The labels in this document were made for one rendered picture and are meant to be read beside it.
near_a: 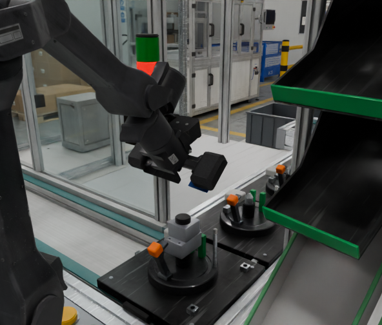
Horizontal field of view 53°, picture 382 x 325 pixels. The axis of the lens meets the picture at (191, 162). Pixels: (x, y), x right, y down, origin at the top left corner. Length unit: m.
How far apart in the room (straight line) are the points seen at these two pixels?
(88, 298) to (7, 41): 0.55
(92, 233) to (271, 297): 0.57
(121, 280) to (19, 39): 0.54
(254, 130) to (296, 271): 2.17
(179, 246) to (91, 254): 0.31
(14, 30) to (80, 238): 0.76
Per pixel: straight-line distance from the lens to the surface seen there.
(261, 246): 0.88
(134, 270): 0.80
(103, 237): 1.03
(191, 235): 0.72
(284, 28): 12.09
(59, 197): 1.23
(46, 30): 0.38
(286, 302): 0.62
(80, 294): 0.79
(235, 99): 7.05
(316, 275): 0.62
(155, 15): 0.86
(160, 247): 0.68
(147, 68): 0.83
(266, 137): 2.71
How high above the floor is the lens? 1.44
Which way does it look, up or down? 20 degrees down
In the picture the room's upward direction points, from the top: straight up
